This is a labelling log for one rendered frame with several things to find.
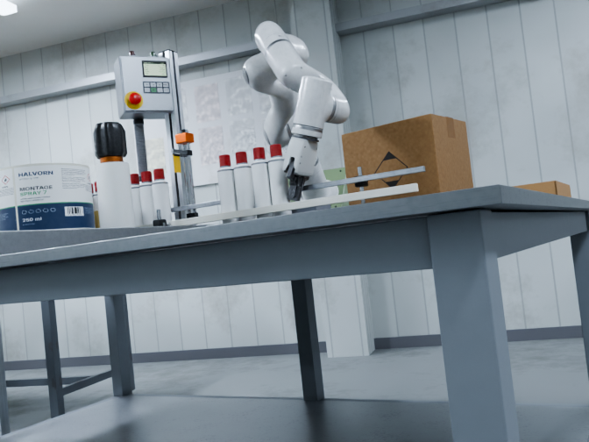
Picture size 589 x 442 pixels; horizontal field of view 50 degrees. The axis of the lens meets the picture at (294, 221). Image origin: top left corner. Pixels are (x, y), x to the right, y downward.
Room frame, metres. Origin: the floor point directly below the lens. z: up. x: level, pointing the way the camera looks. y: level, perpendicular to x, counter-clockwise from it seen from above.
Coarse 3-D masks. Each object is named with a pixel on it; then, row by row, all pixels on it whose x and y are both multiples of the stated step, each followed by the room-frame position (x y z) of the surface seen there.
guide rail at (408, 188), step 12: (360, 192) 1.58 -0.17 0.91; (372, 192) 1.57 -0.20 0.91; (384, 192) 1.55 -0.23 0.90; (396, 192) 1.53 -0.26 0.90; (408, 192) 1.52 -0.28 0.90; (276, 204) 1.70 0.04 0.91; (288, 204) 1.68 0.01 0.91; (300, 204) 1.67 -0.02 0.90; (312, 204) 1.65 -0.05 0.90; (324, 204) 1.63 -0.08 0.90; (204, 216) 1.82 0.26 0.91; (216, 216) 1.80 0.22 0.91; (228, 216) 1.78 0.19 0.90; (240, 216) 1.76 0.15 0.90
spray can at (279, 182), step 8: (272, 152) 1.73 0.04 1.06; (280, 152) 1.74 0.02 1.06; (272, 160) 1.72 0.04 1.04; (280, 160) 1.72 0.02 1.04; (272, 168) 1.73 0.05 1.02; (280, 168) 1.72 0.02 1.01; (272, 176) 1.73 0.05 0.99; (280, 176) 1.72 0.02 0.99; (272, 184) 1.73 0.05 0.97; (280, 184) 1.72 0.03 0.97; (272, 192) 1.73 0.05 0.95; (280, 192) 1.72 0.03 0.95; (272, 200) 1.74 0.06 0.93; (280, 200) 1.72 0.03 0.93; (288, 200) 1.73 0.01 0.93
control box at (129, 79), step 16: (128, 64) 2.01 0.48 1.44; (128, 80) 2.01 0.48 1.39; (144, 80) 2.03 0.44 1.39; (160, 80) 2.05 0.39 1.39; (128, 96) 2.00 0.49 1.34; (144, 96) 2.03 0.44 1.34; (160, 96) 2.05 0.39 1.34; (128, 112) 2.01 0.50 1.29; (144, 112) 2.03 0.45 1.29; (160, 112) 2.06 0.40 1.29
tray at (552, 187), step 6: (516, 186) 1.31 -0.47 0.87; (522, 186) 1.31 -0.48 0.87; (528, 186) 1.30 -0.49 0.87; (534, 186) 1.30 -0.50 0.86; (540, 186) 1.29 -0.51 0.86; (546, 186) 1.29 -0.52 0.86; (552, 186) 1.28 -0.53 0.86; (558, 186) 1.31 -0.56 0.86; (564, 186) 1.41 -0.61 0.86; (546, 192) 1.29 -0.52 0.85; (552, 192) 1.28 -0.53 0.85; (558, 192) 1.30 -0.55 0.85; (564, 192) 1.39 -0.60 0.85; (570, 192) 1.49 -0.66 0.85
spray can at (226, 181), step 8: (224, 160) 1.81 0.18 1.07; (224, 168) 1.81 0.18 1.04; (232, 168) 1.82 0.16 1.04; (224, 176) 1.80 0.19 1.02; (232, 176) 1.81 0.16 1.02; (224, 184) 1.80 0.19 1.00; (232, 184) 1.81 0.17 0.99; (224, 192) 1.81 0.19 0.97; (232, 192) 1.81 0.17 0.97; (224, 200) 1.81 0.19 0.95; (232, 200) 1.81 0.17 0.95; (224, 208) 1.81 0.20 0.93; (232, 208) 1.81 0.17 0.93
